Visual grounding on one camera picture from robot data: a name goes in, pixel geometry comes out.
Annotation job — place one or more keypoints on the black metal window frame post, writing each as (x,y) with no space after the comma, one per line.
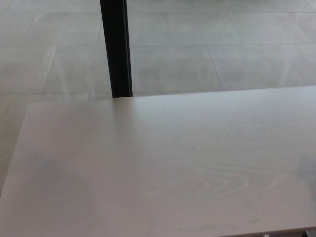
(116,49)

